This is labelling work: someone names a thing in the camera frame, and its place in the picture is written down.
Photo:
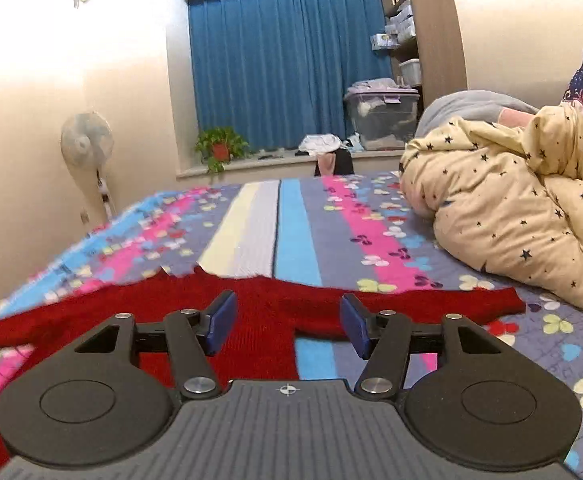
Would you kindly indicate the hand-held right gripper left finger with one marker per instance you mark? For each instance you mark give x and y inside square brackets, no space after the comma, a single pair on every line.
[223,319]

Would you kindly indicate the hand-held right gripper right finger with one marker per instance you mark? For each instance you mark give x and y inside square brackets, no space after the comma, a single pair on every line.
[355,327]

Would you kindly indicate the red knitted sweater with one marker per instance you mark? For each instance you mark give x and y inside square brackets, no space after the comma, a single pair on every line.
[264,322]

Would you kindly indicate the striped floral bedsheet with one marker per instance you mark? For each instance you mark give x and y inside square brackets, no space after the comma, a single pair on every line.
[296,237]

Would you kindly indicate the black chair with pink cloth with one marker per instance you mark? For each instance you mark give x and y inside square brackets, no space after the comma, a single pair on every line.
[339,164]

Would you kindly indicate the potted green plant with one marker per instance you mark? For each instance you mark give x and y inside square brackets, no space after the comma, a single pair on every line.
[220,149]

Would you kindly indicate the light blue cloth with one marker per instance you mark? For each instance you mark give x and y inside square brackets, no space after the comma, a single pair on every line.
[354,144]

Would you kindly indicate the white cloth pile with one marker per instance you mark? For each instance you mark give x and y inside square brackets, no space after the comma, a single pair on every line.
[320,144]

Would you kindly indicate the yellow star print duvet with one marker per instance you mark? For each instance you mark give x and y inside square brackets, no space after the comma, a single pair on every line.
[516,195]

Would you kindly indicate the clear plastic storage box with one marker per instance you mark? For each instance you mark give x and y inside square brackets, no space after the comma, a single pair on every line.
[384,117]

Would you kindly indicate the white standing fan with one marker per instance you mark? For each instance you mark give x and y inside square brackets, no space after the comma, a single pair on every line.
[86,139]

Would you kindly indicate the grey pillow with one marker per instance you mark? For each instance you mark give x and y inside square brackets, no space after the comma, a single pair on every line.
[464,105]

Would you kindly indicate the blue curtain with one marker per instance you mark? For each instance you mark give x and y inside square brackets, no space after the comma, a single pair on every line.
[281,65]

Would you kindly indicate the small white storage box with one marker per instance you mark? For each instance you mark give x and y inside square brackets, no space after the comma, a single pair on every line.
[411,71]

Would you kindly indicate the pink cloth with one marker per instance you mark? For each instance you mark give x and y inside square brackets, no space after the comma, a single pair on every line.
[515,117]

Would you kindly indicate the stack of clear boxes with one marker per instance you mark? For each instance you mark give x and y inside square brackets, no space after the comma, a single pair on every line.
[402,22]

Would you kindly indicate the wooden shelf unit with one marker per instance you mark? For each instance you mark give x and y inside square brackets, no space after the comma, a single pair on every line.
[439,20]

